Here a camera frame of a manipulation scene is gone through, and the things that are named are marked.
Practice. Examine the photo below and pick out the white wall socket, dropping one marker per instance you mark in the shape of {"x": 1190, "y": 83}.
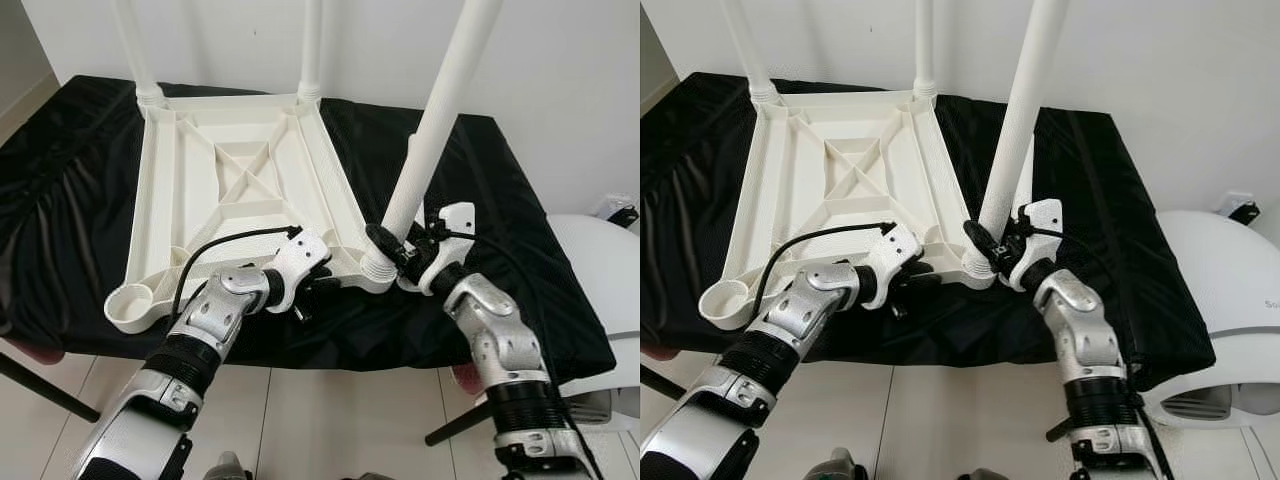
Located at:
{"x": 1228, "y": 200}
{"x": 604, "y": 203}

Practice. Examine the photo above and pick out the pink cloth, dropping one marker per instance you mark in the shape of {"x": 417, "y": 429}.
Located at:
{"x": 465, "y": 378}
{"x": 30, "y": 352}
{"x": 655, "y": 350}

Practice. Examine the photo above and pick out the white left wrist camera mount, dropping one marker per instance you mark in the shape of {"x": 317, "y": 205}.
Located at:
{"x": 300, "y": 255}
{"x": 895, "y": 250}

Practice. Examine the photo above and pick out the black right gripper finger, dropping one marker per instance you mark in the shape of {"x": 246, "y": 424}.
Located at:
{"x": 433, "y": 218}
{"x": 981, "y": 238}
{"x": 385, "y": 242}
{"x": 1020, "y": 215}

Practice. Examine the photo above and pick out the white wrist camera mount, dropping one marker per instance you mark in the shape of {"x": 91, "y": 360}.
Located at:
{"x": 300, "y": 255}
{"x": 895, "y": 250}
{"x": 455, "y": 225}
{"x": 1043, "y": 220}

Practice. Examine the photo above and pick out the white plastic table top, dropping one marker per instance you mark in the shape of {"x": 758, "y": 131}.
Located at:
{"x": 760, "y": 200}
{"x": 160, "y": 200}

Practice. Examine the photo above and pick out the white dome litter box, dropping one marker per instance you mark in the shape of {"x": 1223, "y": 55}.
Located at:
{"x": 605, "y": 280}
{"x": 1230, "y": 280}

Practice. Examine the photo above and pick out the black metal table leg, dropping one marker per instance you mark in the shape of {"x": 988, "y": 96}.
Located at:
{"x": 660, "y": 382}
{"x": 460, "y": 423}
{"x": 45, "y": 385}
{"x": 1060, "y": 428}

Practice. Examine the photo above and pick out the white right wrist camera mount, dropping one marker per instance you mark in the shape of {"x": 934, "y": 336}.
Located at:
{"x": 1043, "y": 220}
{"x": 455, "y": 225}

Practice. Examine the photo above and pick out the black power plug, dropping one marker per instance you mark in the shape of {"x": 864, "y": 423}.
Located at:
{"x": 622, "y": 214}
{"x": 1243, "y": 212}

